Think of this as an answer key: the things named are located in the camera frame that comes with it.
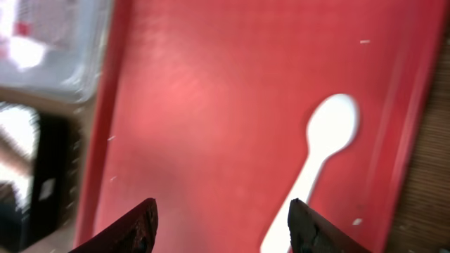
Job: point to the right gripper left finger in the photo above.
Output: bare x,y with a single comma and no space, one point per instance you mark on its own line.
134,232

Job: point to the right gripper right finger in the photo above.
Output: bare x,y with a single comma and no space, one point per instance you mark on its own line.
311,233

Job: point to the white plastic spoon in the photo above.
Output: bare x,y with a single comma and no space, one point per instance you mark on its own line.
331,128

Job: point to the red snack wrapper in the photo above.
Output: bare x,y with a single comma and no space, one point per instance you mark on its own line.
22,29

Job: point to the black tray bin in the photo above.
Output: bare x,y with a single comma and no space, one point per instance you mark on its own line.
36,148

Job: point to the red serving tray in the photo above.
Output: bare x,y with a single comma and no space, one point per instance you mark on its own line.
207,110

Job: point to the clear plastic bin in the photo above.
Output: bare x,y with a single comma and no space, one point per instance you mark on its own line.
74,32

